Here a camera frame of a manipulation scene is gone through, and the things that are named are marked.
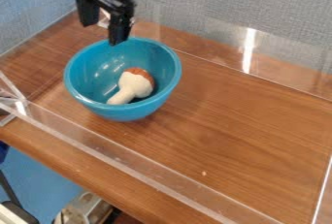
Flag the clear acrylic corner bracket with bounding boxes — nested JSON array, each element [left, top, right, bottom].
[[96, 0, 137, 28]]

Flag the clear acrylic left bracket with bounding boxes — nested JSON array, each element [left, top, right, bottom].
[[0, 71, 28, 127]]

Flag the clear acrylic barrier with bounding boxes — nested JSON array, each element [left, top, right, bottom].
[[131, 4, 332, 102], [0, 101, 282, 224]]

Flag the white toy mushroom brown cap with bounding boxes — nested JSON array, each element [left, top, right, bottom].
[[106, 67, 154, 105]]

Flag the clear acrylic back barrier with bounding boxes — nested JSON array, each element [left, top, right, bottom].
[[131, 4, 332, 102]]

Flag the white power strip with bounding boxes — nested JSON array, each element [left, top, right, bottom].
[[52, 191, 112, 224]]

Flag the clear acrylic front barrier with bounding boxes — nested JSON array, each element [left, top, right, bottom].
[[0, 101, 282, 224]]

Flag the blue plastic bowl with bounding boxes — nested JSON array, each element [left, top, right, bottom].
[[63, 38, 182, 122]]

